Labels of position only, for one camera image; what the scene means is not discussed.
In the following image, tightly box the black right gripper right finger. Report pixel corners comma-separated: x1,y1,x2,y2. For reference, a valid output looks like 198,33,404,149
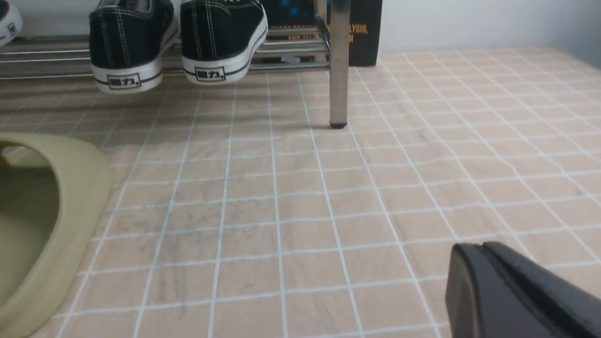
483,242,601,338

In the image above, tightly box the green slipper right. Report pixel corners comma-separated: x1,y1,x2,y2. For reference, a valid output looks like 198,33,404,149
0,132,113,338

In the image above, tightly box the black canvas sneaker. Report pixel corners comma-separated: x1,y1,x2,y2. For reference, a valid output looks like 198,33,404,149
180,0,269,86
89,0,179,94

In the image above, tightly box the checkered tan floor mat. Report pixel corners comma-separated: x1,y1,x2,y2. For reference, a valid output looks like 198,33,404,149
1,48,601,338

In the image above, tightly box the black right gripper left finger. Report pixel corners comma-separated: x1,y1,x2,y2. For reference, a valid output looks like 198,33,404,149
445,243,566,338

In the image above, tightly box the black book orange text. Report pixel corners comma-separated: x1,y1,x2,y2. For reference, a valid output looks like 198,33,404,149
261,0,383,67

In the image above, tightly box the metal shoe rack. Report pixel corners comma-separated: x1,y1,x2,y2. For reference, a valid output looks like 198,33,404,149
1,0,350,129

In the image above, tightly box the navy sneaker right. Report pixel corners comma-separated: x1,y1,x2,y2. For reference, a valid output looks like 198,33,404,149
0,0,23,47

